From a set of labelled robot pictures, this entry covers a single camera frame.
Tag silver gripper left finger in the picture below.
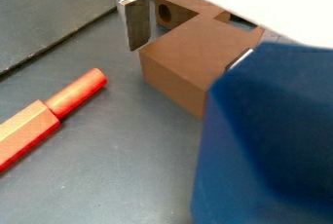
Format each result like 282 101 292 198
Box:
118 0 151 51

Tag brown T-shaped block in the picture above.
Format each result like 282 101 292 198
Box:
139 0 264 118

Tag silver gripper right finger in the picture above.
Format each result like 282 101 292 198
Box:
225 48 253 71

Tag red peg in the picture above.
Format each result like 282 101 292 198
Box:
0 68 107 173

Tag blue peg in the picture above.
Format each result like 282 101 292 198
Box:
191 43 333 224

